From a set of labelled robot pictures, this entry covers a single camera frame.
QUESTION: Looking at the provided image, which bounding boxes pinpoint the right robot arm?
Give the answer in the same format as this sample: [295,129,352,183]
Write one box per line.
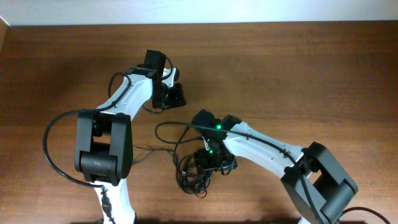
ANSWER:
[192,110,358,223]

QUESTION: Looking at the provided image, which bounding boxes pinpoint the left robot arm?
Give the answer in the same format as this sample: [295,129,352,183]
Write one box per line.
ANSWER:
[74,50,187,223]

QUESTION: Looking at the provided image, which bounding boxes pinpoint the black usb cables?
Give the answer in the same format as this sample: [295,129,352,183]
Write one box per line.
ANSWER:
[132,124,237,198]

